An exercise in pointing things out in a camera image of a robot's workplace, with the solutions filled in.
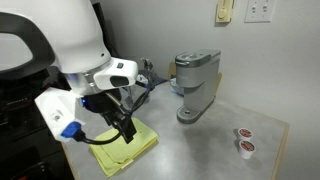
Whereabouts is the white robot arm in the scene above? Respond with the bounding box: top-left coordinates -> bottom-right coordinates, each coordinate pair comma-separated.
0,0 -> 138,145

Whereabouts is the white light switch plate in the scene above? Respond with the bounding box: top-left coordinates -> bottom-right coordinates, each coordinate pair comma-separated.
244,0 -> 276,23

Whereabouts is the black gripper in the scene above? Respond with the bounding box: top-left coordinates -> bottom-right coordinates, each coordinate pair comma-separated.
81,91 -> 137,144

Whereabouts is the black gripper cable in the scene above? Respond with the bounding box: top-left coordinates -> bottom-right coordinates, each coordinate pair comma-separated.
74,79 -> 155,146

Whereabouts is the grey pod coffee machine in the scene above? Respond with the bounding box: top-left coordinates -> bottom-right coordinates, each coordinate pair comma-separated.
175,49 -> 221,124

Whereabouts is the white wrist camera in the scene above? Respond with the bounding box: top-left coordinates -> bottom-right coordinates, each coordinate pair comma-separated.
93,57 -> 138,90

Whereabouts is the beige wall thermostat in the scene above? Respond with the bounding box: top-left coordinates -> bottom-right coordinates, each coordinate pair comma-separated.
216,0 -> 234,23

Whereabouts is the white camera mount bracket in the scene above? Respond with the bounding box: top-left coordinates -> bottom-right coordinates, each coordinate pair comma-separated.
35,87 -> 84,142

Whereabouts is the yellow-green cloth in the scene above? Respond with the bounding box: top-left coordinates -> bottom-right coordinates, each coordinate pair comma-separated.
90,118 -> 158,177

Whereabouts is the coffee pod cup far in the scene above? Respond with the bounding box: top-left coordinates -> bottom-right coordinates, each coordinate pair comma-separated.
238,128 -> 253,141

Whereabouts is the dark blue cloth mat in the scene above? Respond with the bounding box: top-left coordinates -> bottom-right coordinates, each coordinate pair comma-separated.
136,70 -> 166,87

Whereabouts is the coffee pod cup near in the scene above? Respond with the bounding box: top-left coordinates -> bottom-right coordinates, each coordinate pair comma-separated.
239,140 -> 256,159

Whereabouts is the blue wipes box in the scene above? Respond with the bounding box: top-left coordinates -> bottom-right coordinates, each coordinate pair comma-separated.
170,78 -> 184,96

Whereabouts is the coffee pod cup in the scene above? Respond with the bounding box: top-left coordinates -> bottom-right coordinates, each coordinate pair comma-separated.
239,140 -> 256,159
238,128 -> 253,141

